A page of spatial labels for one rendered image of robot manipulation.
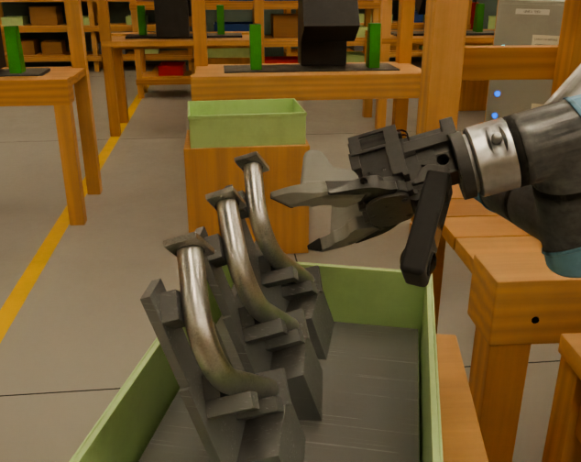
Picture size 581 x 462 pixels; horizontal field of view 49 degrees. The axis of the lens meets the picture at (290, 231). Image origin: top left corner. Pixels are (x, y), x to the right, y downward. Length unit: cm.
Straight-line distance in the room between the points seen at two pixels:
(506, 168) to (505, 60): 131
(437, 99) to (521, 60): 29
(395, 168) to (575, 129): 17
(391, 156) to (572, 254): 22
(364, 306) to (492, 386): 38
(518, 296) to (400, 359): 34
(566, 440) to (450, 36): 103
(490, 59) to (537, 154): 129
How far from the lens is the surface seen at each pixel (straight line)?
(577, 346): 128
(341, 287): 122
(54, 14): 1097
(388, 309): 124
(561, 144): 68
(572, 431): 135
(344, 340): 119
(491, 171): 67
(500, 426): 156
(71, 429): 245
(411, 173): 69
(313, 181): 64
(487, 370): 146
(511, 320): 140
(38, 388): 270
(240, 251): 84
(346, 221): 75
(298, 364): 99
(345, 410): 103
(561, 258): 75
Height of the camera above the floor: 147
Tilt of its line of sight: 22 degrees down
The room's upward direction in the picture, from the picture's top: straight up
